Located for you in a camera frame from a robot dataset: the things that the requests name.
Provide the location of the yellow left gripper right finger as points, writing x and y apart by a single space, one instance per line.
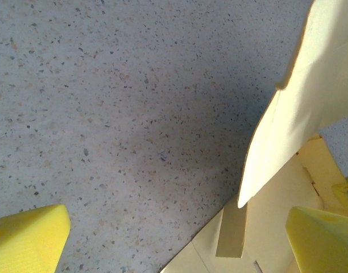
324 244

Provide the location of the yellow paper box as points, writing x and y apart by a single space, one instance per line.
293 113

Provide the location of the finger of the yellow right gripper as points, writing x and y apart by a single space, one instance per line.
341 189

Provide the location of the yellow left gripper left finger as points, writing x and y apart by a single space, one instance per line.
29 241

